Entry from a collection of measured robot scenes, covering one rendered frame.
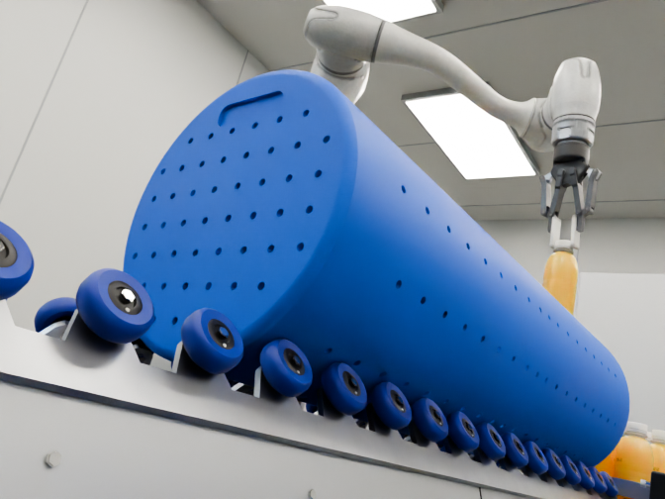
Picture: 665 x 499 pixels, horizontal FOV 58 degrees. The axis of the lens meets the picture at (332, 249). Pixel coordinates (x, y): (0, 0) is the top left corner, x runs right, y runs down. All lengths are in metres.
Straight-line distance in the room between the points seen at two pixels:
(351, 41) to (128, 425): 1.20
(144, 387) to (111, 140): 3.39
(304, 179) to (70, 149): 3.14
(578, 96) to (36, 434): 1.32
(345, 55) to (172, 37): 2.74
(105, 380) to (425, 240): 0.30
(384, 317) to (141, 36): 3.57
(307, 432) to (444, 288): 0.19
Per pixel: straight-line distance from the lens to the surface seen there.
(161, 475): 0.37
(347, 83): 1.56
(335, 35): 1.46
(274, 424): 0.44
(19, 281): 0.32
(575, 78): 1.49
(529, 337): 0.76
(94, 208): 3.63
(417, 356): 0.58
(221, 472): 0.40
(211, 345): 0.39
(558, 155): 1.44
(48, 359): 0.34
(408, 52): 1.46
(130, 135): 3.80
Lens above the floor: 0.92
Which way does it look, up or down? 17 degrees up
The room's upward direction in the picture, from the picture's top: 14 degrees clockwise
